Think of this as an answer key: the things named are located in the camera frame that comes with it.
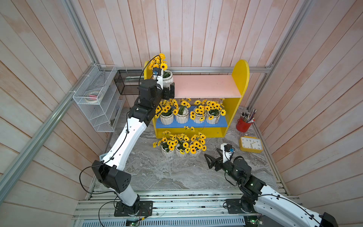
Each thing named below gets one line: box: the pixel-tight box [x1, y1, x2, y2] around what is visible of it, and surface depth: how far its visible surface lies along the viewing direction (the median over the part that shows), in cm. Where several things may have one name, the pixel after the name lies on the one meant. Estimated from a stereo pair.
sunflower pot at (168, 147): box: [153, 135, 179, 158], surface depth 88 cm
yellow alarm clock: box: [239, 135, 264, 154], surface depth 97 cm
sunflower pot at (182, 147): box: [175, 133, 191, 158], surface depth 87 cm
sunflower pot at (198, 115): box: [189, 99, 208, 124], surface depth 86 cm
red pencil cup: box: [235, 108, 258, 133], surface depth 102 cm
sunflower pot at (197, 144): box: [189, 131, 208, 158], surface depth 84 cm
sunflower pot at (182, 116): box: [175, 97, 192, 124], surface depth 91 cm
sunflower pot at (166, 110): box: [155, 98, 180, 125], surface depth 87 cm
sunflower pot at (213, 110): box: [204, 97, 227, 125], surface depth 86 cm
